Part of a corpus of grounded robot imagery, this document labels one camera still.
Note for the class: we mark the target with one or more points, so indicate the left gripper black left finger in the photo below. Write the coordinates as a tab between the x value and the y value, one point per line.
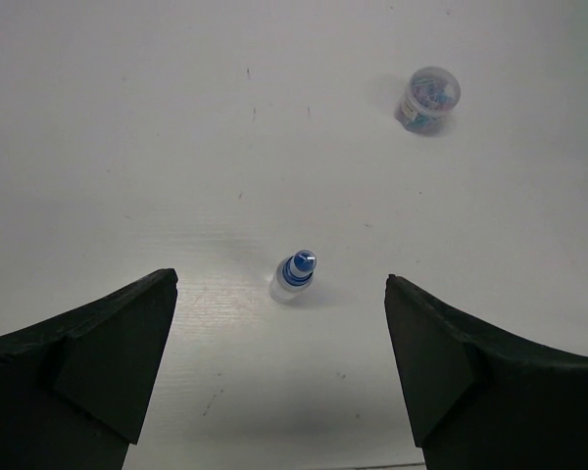
75	388

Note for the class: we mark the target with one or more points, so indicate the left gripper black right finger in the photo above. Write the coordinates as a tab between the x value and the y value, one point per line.
480	397

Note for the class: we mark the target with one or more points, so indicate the small clear glue bottle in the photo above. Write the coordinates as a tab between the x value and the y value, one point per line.
293	276

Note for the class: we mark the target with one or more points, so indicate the clear jar of pins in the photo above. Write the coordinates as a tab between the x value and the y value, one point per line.
428	99

